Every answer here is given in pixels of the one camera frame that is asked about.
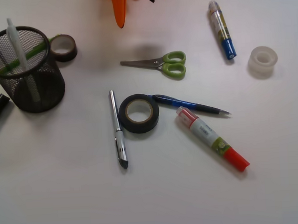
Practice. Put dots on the green handled scissors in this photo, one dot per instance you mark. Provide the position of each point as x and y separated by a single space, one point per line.
171 64

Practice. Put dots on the blue capped glue stick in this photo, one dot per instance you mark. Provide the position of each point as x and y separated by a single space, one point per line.
221 29

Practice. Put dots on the clear tape roll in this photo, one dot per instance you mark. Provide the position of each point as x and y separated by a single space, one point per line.
262 59

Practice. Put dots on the blue mechanical pencil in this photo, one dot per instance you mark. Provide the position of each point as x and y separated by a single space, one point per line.
167 100

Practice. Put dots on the white pen in holder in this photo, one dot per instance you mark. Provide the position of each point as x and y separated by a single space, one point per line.
14 40

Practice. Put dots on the silver black pen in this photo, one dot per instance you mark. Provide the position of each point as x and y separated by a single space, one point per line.
119 136

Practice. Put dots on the brown tape roll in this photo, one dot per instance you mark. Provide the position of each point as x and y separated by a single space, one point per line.
63 48

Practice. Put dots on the black mesh pen holder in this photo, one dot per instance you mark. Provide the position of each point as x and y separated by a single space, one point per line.
49 81

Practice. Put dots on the green pen in holder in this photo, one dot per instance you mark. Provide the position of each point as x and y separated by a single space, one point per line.
9 67

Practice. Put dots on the red capped glue stick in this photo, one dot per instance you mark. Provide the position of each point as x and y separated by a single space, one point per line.
209 137

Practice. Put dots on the black electrical tape roll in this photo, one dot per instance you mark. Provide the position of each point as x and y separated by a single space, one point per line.
142 126

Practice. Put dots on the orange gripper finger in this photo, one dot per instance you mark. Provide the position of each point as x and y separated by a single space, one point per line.
119 7

